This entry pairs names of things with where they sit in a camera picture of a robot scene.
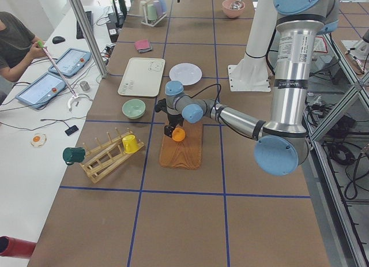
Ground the green bowl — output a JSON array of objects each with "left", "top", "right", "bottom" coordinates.
[{"left": 122, "top": 99, "right": 146, "bottom": 119}]

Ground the white wire cup rack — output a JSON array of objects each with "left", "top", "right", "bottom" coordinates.
[{"left": 140, "top": 0, "right": 167, "bottom": 27}]

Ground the metal spoon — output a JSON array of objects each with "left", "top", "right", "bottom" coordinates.
[{"left": 229, "top": 0, "right": 242, "bottom": 10}]

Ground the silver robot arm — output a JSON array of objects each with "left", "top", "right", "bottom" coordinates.
[{"left": 155, "top": 0, "right": 340, "bottom": 176}]

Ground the small metal cylinder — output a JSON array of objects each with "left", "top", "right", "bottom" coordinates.
[{"left": 80, "top": 81, "right": 90, "bottom": 92}]

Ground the pink grabber stick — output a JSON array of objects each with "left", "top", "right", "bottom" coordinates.
[{"left": 37, "top": 40, "right": 93, "bottom": 111}]

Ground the aluminium frame post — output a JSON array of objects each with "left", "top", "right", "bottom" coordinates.
[{"left": 69, "top": 0, "right": 107, "bottom": 78}]

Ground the blue teach pendant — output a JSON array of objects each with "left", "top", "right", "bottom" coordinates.
[
  {"left": 55, "top": 48, "right": 91, "bottom": 78},
  {"left": 16, "top": 72, "right": 66, "bottom": 109}
]

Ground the purple plastic cup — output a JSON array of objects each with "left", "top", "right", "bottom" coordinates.
[{"left": 152, "top": 0, "right": 163, "bottom": 17}]

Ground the person in grey shirt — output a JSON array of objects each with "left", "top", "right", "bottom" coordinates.
[{"left": 0, "top": 11, "right": 44, "bottom": 106}]

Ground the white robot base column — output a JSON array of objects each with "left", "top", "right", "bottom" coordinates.
[{"left": 228, "top": 0, "right": 277, "bottom": 92}]

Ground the yellow mug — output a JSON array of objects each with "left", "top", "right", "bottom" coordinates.
[{"left": 122, "top": 134, "right": 139, "bottom": 154}]

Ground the green plastic cup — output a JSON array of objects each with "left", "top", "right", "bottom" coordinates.
[{"left": 147, "top": 4, "right": 157, "bottom": 22}]

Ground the small black device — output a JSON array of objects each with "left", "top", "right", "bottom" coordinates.
[{"left": 65, "top": 125, "right": 79, "bottom": 136}]

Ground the white plate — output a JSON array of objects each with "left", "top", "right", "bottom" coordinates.
[{"left": 169, "top": 63, "right": 202, "bottom": 86}]

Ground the fried egg toy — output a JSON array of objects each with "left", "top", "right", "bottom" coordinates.
[{"left": 31, "top": 133, "right": 47, "bottom": 148}]

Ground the cream plastic cup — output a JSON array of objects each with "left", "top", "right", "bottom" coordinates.
[{"left": 139, "top": 0, "right": 146, "bottom": 16}]

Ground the dark green mug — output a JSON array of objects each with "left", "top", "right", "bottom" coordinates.
[{"left": 62, "top": 147, "right": 86, "bottom": 166}]

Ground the red cylinder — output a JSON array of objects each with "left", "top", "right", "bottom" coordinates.
[{"left": 1, "top": 236, "right": 36, "bottom": 259}]

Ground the blue teach pendant near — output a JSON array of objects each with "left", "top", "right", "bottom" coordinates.
[{"left": 16, "top": 72, "right": 66, "bottom": 109}]

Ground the brown wooden tray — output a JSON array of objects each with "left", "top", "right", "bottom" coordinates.
[{"left": 159, "top": 121, "right": 203, "bottom": 170}]

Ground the pink folded cloth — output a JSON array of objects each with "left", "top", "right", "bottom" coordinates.
[{"left": 134, "top": 39, "right": 153, "bottom": 54}]

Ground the wooden cup drying rack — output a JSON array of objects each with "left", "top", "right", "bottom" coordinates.
[{"left": 80, "top": 128, "right": 145, "bottom": 183}]

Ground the orange fruit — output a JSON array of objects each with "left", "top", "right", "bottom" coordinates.
[{"left": 172, "top": 127, "right": 186, "bottom": 142}]

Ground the black computer mouse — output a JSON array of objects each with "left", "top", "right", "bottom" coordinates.
[{"left": 52, "top": 36, "right": 66, "bottom": 44}]

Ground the blue teach pendant far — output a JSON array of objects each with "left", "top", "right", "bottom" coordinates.
[{"left": 55, "top": 48, "right": 91, "bottom": 78}]

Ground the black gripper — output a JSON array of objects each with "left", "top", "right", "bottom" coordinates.
[{"left": 155, "top": 99, "right": 184, "bottom": 138}]

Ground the pink bowl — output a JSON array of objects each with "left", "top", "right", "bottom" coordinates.
[{"left": 222, "top": 0, "right": 246, "bottom": 18}]

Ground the white bear tray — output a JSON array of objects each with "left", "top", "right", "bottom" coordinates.
[{"left": 118, "top": 57, "right": 165, "bottom": 97}]

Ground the black keyboard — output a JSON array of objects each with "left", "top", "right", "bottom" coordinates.
[{"left": 76, "top": 10, "right": 94, "bottom": 40}]

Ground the blue plastic cup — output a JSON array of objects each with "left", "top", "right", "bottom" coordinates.
[{"left": 158, "top": 0, "right": 167, "bottom": 13}]

